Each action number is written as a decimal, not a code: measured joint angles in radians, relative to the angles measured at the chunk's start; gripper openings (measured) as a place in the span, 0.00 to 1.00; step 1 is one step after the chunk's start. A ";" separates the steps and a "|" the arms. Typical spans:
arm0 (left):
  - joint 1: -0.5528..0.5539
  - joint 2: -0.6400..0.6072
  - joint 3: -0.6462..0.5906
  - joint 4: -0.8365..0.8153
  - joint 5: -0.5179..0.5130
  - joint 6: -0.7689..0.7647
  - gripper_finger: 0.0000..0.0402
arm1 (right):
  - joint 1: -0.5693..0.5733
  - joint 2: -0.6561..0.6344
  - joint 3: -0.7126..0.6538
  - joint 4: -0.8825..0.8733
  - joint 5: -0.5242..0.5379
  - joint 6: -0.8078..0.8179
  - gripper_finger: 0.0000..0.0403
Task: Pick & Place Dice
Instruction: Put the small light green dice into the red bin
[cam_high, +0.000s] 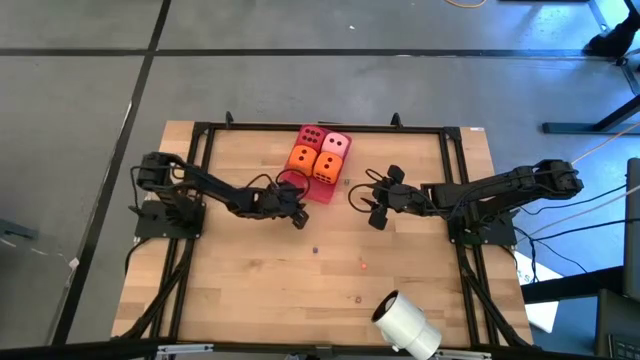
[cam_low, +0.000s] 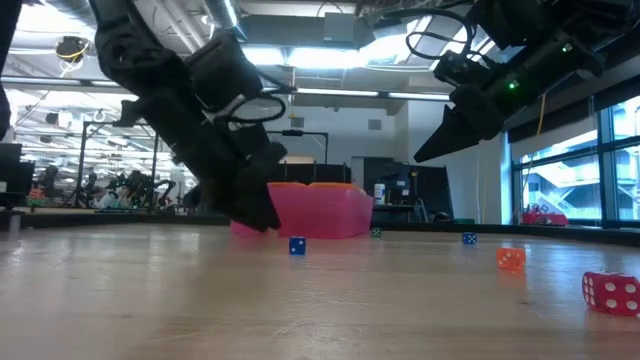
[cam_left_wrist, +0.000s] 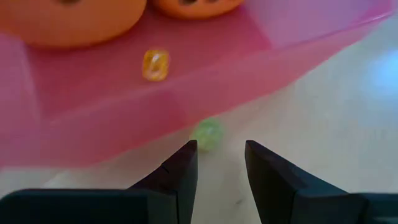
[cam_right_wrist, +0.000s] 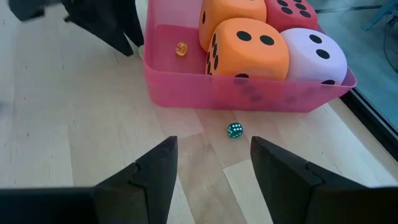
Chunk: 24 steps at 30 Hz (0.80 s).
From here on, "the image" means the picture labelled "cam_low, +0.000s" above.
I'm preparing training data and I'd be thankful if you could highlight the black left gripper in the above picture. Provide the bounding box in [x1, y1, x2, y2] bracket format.
[116, 92, 289, 234]

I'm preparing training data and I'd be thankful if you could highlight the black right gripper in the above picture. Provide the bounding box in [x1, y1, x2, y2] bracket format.
[413, 49, 507, 164]

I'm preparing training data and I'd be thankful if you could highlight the pink plastic bin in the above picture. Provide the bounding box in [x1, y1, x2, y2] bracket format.
[229, 181, 375, 240]

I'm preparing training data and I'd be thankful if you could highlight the small orange die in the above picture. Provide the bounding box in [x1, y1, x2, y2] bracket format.
[495, 246, 527, 272]

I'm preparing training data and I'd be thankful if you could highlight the small red die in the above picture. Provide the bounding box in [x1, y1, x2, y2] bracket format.
[581, 270, 640, 318]

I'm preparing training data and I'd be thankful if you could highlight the black partition screen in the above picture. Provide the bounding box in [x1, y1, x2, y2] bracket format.
[269, 161, 353, 186]

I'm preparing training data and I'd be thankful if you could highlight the red box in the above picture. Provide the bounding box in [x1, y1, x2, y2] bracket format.
[521, 211, 570, 227]

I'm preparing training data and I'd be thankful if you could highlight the grey ceiling box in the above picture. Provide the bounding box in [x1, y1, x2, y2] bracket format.
[323, 11, 359, 44]

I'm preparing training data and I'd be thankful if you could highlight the dark monitor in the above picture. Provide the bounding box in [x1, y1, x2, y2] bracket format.
[0, 143, 24, 197]

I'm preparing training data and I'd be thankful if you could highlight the black gantry frame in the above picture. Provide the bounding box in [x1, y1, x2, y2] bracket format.
[267, 129, 330, 166]
[78, 120, 162, 209]

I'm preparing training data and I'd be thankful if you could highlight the black aluminium table frame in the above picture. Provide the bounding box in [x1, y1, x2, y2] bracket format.
[0, 209, 640, 247]

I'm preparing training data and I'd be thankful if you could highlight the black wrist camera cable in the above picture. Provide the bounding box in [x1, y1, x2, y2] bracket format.
[384, 6, 484, 64]
[227, 74, 296, 126]

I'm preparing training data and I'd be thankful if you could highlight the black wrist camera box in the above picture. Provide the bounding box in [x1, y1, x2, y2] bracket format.
[185, 30, 265, 121]

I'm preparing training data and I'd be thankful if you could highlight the silver ceiling air duct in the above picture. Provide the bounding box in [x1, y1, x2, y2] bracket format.
[201, 0, 249, 42]

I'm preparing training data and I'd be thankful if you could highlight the hanging cable reel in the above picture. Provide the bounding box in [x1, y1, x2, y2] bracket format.
[54, 35, 92, 66]

